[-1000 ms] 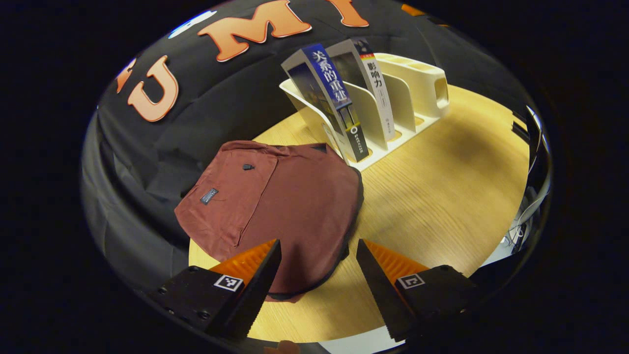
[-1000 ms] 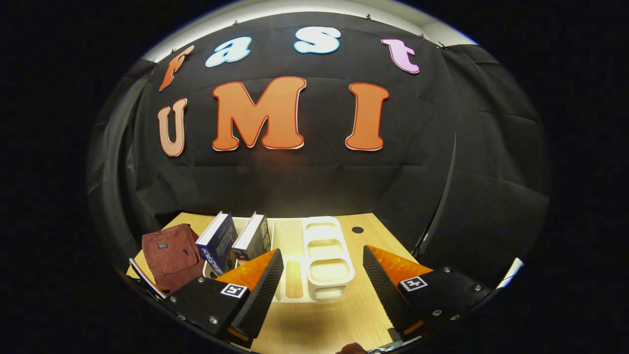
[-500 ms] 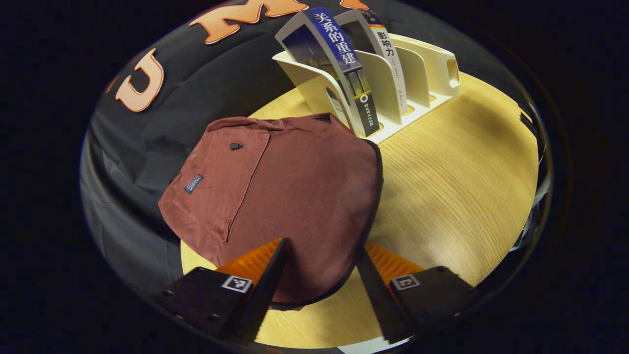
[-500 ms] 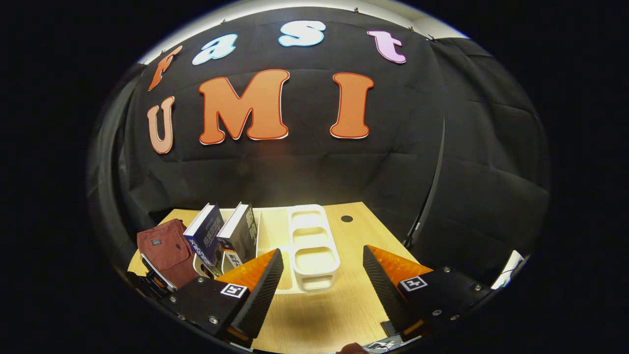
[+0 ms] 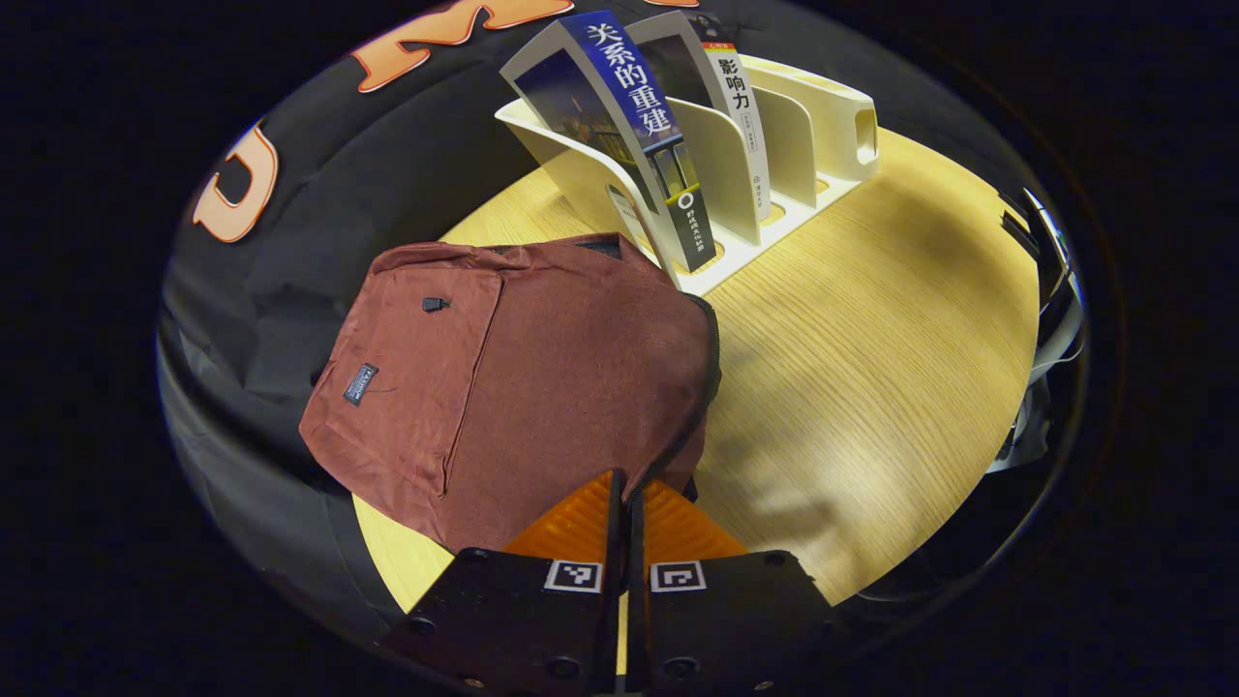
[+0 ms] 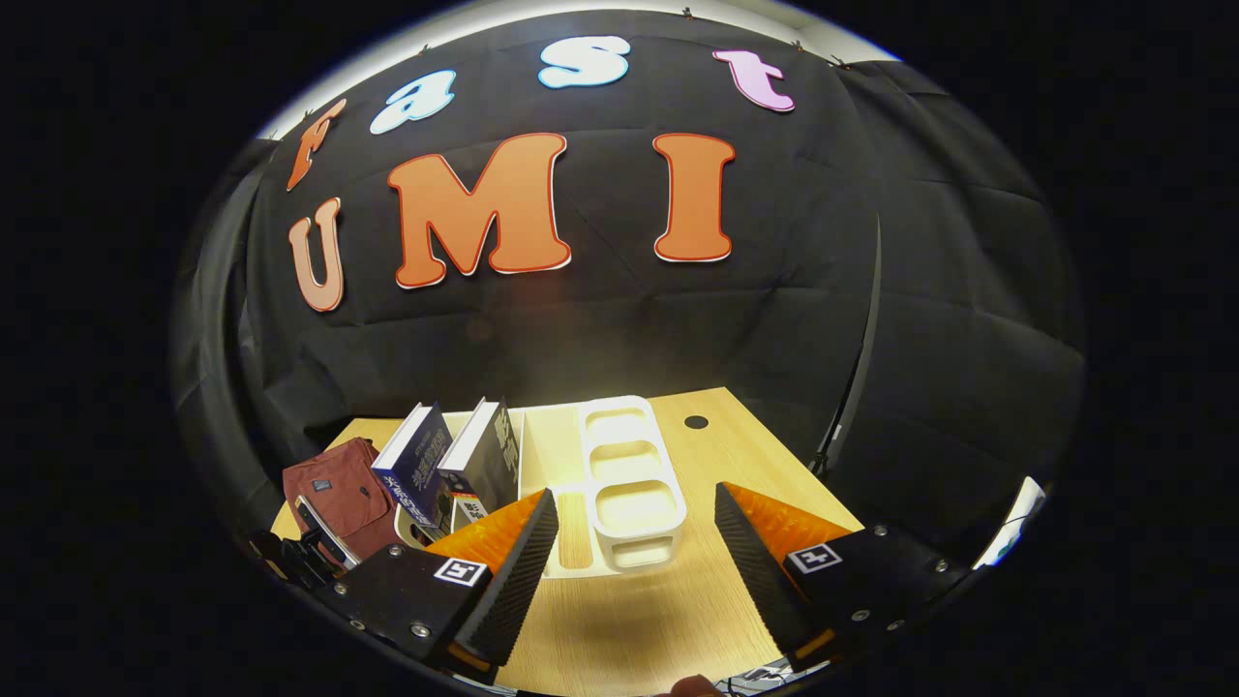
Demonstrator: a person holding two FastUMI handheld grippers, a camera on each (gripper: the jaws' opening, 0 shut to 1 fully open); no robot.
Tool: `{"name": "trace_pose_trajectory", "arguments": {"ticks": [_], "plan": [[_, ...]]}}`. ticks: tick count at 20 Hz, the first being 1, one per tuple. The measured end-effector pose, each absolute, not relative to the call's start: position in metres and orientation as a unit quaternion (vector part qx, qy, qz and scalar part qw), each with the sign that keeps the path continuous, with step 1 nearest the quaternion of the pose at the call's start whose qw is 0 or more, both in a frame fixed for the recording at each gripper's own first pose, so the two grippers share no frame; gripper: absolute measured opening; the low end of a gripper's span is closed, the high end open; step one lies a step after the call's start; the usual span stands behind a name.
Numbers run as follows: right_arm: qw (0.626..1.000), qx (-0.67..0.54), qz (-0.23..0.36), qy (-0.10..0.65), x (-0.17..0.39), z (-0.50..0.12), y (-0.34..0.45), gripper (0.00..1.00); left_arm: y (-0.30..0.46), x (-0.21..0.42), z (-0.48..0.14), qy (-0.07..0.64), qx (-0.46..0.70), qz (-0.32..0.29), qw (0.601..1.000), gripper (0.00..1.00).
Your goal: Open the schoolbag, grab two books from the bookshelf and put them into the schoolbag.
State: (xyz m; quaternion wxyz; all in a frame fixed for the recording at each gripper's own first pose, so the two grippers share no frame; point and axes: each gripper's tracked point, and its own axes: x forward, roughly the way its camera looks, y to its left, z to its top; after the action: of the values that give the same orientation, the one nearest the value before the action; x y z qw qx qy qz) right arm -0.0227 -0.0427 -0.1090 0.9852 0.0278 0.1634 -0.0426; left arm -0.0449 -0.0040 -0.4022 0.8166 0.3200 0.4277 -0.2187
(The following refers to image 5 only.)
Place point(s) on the white electronics box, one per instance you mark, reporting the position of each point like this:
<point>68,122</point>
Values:
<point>1050,252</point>

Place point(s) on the black backdrop cloth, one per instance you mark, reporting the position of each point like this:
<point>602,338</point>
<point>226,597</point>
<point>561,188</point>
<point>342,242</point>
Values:
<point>319,223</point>

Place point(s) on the blue spine book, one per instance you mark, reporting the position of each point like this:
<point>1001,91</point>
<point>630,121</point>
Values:
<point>629,97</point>

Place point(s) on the white spine book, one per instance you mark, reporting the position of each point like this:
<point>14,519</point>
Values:
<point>740,106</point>

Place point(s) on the maroon schoolbag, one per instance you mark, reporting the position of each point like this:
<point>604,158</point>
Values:
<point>542,387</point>

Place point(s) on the white plastic bookshelf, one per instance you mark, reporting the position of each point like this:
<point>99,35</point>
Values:
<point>716,174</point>

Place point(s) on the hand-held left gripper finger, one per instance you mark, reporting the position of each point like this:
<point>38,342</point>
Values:
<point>636,552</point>
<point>615,542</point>

